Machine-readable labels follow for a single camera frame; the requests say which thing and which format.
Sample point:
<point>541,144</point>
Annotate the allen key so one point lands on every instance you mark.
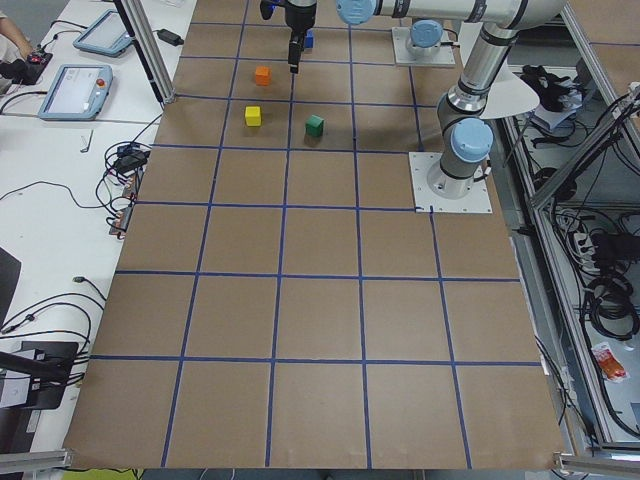
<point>87,142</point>

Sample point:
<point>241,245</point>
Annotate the far teach pendant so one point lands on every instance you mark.
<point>106,36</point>

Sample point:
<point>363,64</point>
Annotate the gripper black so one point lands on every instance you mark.
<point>298,19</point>

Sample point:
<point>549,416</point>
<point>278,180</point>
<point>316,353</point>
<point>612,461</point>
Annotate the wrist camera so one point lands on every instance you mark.
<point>268,7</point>

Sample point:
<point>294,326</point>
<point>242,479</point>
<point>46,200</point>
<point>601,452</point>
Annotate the aluminium frame post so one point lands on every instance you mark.
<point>139,30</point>

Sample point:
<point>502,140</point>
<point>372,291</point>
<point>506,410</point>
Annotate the near teach pendant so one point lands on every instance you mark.
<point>77,93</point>

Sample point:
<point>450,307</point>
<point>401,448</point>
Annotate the red snack packet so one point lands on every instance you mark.
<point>611,368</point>

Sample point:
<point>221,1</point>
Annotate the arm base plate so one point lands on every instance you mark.
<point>407,54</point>
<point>435,192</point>

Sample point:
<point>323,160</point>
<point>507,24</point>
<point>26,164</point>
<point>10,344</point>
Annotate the blue wooden block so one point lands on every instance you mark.
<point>309,40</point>

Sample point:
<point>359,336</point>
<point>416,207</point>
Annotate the yellow wooden block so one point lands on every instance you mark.
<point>253,116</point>

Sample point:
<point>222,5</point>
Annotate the teach pendant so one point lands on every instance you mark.
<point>77,93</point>
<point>106,36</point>

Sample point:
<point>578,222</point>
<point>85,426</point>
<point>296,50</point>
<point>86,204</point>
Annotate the white chair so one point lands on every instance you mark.
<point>509,96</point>

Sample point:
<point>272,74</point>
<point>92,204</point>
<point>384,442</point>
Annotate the black monitor stand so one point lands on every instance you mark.
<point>36,376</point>

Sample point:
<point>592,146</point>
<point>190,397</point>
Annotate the black power adapter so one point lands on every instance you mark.
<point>170,37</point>

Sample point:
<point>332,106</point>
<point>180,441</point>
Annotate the orange wooden block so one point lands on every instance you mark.
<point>262,75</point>

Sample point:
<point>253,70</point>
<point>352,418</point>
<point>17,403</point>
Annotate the green wooden block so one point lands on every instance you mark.
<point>314,126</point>

